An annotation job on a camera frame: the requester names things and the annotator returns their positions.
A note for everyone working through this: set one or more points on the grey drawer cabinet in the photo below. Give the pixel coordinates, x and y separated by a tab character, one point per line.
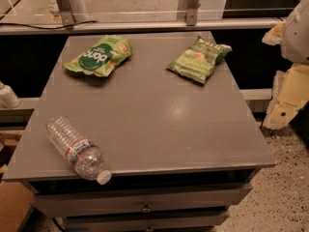
156	129

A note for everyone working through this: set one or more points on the lower grey drawer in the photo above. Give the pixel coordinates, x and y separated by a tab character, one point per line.
194	221

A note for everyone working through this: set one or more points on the cardboard box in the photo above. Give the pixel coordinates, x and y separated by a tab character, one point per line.
14	206

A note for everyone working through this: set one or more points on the clear plastic water bottle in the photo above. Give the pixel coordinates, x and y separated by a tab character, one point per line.
81	153

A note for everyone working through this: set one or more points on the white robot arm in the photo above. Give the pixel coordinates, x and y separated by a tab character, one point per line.
295	35

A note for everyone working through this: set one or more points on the metal bracket post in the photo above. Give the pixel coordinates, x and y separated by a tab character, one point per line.
65	12
187	11

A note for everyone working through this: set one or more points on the green round-logo snack bag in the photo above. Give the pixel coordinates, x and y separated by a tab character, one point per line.
102	58

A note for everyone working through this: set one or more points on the green jalapeno chip bag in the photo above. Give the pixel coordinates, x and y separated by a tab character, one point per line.
198	61

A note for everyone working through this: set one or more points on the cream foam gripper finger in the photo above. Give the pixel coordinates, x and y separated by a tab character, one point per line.
274	35
290	93

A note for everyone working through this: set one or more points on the grey metal rail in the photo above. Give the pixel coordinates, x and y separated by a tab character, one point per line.
95	27

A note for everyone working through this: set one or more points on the upper grey drawer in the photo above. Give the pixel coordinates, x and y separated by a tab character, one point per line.
141	200

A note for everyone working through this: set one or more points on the left metal bracket post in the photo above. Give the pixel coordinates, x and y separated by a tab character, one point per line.
65	12

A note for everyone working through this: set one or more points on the right metal bracket post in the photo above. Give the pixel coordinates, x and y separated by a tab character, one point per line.
187	11

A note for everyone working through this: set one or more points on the grey drawer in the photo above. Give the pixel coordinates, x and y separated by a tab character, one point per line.
141	200
194	221

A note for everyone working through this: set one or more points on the white pipe fitting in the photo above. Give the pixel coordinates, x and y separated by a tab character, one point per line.
8	97

